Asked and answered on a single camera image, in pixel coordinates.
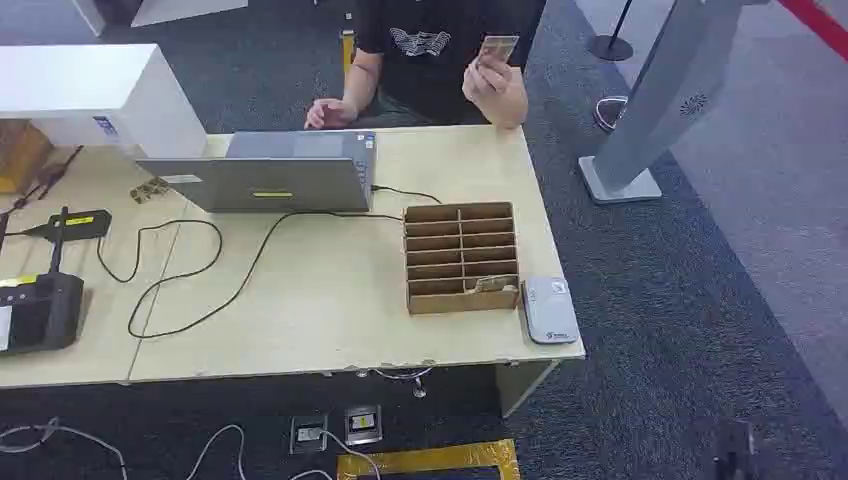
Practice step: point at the person's left hand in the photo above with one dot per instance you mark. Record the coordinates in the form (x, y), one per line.
(491, 89)

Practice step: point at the person's right hand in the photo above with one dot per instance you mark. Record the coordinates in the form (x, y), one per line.
(329, 113)

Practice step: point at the card with printed face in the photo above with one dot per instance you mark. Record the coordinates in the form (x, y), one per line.
(498, 48)

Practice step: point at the person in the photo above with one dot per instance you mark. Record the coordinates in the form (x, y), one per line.
(424, 60)

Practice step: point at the grey laptop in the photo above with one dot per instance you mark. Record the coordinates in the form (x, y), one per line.
(278, 173)

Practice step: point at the wooden card box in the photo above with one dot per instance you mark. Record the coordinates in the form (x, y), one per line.
(461, 257)

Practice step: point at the grey kiosk stand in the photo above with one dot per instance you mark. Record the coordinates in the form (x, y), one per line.
(662, 99)

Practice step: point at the card in wooden box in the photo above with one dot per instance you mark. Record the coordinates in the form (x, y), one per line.
(491, 284)

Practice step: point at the small patterned card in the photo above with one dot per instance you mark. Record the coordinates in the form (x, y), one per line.
(150, 190)

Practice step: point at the grey card reader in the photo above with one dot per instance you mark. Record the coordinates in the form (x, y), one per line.
(549, 309)

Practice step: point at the white box printer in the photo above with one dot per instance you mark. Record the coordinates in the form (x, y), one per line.
(93, 96)

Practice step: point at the black handheld scanner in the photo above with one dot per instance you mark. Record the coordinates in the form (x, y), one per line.
(66, 226)

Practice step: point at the silver floor socket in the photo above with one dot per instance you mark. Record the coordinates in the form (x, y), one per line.
(362, 424)

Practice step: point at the brown cardboard box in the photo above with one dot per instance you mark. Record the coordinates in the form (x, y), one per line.
(18, 154)

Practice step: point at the black floor socket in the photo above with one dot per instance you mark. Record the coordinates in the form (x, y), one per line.
(308, 434)

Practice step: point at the red barrier belt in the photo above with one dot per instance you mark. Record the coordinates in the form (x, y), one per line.
(818, 21)

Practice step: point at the black desk device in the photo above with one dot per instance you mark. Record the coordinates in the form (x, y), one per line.
(36, 311)

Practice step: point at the black stanchion post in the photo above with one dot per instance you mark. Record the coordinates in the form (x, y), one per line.
(611, 41)

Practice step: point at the yellow floor tape frame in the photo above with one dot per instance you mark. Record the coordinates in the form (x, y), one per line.
(430, 460)

